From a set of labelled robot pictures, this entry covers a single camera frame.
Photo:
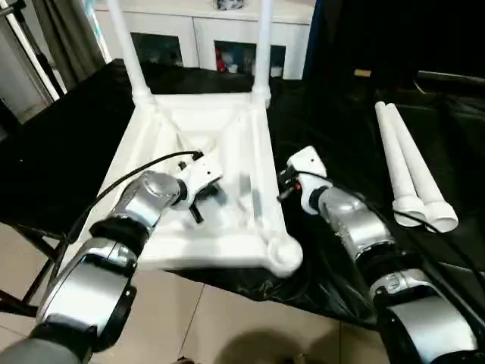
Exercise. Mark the white plastic table leg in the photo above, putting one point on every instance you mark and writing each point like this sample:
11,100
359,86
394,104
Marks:
129,53
420,174
263,49
398,167

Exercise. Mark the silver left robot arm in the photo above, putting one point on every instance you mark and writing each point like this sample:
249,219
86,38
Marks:
98,280

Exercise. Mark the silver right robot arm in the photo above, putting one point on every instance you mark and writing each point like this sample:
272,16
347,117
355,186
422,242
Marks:
363,231

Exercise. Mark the black plastic mat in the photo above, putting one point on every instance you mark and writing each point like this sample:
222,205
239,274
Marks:
341,132

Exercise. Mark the black box with gold label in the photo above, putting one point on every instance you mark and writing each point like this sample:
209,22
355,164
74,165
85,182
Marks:
341,38

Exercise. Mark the white glass-door cabinet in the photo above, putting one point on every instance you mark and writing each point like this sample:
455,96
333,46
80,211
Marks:
197,30

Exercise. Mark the dark grey bundle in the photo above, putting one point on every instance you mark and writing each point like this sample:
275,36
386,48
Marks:
232,4

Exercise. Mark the blue patterned white roll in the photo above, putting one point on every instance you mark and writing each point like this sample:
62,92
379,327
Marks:
96,26

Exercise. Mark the grey curtain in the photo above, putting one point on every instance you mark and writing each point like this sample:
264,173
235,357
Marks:
72,38

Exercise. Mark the black metal table frame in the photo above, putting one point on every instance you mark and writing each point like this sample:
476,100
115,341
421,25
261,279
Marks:
41,246

